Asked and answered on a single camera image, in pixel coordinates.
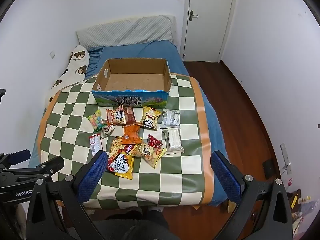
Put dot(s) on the colourful candy ball packet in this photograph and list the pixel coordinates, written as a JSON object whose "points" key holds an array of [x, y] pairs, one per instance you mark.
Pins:
{"points": [[97, 121]]}

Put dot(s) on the clear white snack packet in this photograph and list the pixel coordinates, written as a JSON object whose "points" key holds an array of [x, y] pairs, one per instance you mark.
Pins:
{"points": [[173, 141]]}

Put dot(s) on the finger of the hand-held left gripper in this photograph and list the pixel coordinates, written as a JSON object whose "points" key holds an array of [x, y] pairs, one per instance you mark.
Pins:
{"points": [[47, 166], [17, 156]]}

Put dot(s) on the bear-print white pillow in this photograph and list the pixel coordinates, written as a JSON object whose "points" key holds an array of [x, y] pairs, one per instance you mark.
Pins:
{"points": [[75, 65]]}

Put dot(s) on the black box on floor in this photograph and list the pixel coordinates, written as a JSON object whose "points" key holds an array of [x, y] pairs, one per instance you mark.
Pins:
{"points": [[270, 168]]}

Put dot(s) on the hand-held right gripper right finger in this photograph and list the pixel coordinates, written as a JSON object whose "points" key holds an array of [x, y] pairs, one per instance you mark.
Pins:
{"points": [[225, 177]]}

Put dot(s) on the large red-yellow snack packet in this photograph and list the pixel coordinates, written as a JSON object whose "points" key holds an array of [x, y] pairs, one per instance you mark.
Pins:
{"points": [[121, 166]]}

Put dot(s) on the red-yellow lettered snack packet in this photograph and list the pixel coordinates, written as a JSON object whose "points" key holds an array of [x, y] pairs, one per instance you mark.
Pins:
{"points": [[128, 150]]}

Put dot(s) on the yellow panda snack packet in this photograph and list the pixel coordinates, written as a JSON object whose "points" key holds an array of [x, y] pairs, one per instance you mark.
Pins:
{"points": [[150, 118]]}

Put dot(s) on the pile of small floor clutter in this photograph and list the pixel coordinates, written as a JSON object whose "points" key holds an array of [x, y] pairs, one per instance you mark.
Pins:
{"points": [[300, 210]]}

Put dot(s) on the small dark red packet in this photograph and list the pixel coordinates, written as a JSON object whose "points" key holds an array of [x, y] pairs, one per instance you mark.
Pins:
{"points": [[155, 142]]}

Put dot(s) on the blue satin pillow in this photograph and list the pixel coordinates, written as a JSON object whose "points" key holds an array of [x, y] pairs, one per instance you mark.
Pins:
{"points": [[95, 58]]}

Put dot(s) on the grey-white snack packet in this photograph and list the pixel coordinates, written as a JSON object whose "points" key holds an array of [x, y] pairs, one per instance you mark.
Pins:
{"points": [[170, 118]]}

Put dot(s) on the red-white striped snack packet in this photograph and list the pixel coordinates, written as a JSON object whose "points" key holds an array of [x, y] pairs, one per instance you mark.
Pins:
{"points": [[95, 145]]}

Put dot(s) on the yellow noodle-print snack packet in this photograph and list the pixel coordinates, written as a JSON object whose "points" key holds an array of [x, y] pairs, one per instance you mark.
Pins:
{"points": [[115, 147]]}

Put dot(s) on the orange snack packet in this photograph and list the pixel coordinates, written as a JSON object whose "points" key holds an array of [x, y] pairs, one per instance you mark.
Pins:
{"points": [[131, 134]]}

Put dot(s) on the green-white checkered blanket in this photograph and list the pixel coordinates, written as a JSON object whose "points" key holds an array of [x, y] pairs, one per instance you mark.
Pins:
{"points": [[175, 180]]}

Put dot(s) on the grey textured pillow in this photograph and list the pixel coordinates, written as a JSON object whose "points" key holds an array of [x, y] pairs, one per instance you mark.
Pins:
{"points": [[130, 30]]}

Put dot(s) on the white door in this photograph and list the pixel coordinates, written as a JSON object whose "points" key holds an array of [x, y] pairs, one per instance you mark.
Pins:
{"points": [[207, 25]]}

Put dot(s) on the small white panda packet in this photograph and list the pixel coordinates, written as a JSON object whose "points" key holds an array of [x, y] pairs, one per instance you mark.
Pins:
{"points": [[107, 131]]}

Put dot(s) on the white wall socket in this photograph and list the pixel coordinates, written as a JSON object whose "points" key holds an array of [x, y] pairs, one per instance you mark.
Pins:
{"points": [[52, 54]]}

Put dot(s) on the blue bed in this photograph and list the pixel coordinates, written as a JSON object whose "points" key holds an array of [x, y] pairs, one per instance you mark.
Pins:
{"points": [[150, 52]]}

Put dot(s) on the white power strip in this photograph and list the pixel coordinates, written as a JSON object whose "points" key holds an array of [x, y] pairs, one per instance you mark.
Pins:
{"points": [[285, 158]]}

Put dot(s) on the red-brown panda snack packet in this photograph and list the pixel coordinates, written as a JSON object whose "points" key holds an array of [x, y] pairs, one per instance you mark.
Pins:
{"points": [[116, 116]]}

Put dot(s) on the cream snack packet black lettering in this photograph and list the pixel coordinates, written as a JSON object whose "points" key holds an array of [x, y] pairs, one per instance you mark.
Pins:
{"points": [[148, 155]]}

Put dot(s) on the printed cardboard box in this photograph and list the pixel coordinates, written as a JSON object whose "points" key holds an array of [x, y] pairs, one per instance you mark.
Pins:
{"points": [[130, 100]]}

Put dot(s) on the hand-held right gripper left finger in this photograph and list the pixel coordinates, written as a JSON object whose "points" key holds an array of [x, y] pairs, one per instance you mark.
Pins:
{"points": [[92, 172]]}

